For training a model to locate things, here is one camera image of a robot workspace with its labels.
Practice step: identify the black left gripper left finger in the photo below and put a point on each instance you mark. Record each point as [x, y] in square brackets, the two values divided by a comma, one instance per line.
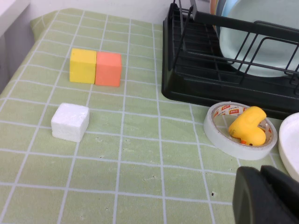
[254, 200]

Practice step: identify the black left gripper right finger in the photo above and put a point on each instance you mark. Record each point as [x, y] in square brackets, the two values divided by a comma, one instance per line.
[285, 186]

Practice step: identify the white plate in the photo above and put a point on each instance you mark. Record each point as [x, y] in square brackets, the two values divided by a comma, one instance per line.
[290, 144]

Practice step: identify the light green plate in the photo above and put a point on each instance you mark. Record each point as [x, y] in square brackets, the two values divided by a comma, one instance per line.
[268, 46]

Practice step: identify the light blue plate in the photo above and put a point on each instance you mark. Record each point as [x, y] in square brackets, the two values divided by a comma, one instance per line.
[225, 10]

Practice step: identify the pink plate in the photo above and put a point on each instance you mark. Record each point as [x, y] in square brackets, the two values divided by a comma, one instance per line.
[213, 5]

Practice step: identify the yellow rubber duck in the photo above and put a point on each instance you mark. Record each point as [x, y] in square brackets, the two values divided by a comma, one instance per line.
[248, 130]

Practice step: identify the white tape roll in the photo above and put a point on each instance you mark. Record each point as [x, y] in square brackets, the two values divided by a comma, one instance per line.
[224, 140]

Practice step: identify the green checkered tablecloth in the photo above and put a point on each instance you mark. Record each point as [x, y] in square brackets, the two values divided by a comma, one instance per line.
[140, 163]

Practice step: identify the orange cube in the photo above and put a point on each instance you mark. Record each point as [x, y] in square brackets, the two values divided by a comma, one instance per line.
[108, 70]

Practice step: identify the white foam cube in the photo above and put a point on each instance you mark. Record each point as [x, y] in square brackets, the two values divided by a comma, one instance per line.
[69, 122]

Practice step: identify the yellow cube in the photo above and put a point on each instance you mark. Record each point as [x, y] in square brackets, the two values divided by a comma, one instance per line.
[82, 66]

